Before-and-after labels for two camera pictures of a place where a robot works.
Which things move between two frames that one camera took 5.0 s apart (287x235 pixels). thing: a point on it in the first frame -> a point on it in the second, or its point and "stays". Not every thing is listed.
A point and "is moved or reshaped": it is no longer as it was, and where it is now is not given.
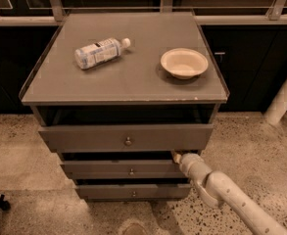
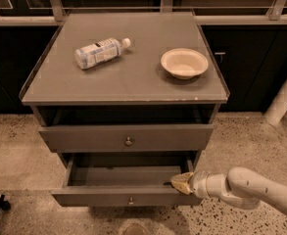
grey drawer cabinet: [117, 94] stays
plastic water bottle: [100, 52] stays
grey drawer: [124, 168] is moved or reshaped
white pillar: [284, 97] stays
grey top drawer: [127, 137] stays
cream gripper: [186, 161] -> [198, 182]
